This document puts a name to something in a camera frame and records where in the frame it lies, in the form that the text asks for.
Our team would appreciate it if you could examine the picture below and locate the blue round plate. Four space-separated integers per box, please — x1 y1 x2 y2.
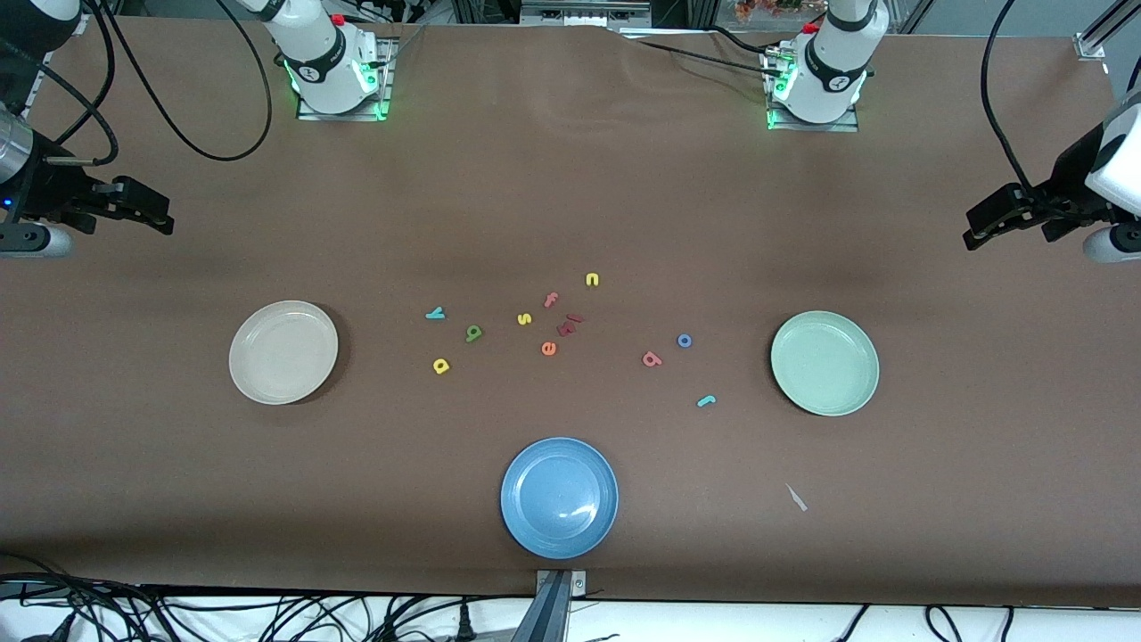
500 436 620 561

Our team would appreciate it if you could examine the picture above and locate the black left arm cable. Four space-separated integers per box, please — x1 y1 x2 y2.
981 0 1035 190

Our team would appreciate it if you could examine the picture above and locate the aluminium frame profile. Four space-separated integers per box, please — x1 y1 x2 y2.
1074 0 1141 62

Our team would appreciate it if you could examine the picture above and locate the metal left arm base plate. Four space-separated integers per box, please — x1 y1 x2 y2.
762 45 861 133

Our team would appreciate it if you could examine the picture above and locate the beige round plate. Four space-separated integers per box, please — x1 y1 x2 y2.
228 300 340 406

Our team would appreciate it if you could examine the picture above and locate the brown table cover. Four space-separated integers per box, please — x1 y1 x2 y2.
0 16 1141 609

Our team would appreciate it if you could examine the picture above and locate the grey power strip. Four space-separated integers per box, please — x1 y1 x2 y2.
520 0 653 28

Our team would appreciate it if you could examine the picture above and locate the black base cable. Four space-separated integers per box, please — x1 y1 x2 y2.
624 27 785 81

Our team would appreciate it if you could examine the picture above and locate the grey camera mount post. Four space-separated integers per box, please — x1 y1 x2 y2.
513 569 589 642

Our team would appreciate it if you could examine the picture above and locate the aluminium table edge rail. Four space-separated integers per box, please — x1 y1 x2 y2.
20 62 47 121

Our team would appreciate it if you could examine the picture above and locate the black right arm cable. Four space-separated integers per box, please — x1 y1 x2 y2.
36 0 273 170

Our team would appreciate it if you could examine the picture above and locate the light green round plate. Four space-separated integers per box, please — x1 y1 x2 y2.
770 310 881 417

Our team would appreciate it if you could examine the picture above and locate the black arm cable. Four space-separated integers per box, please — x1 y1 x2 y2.
981 0 1035 190
36 0 273 170

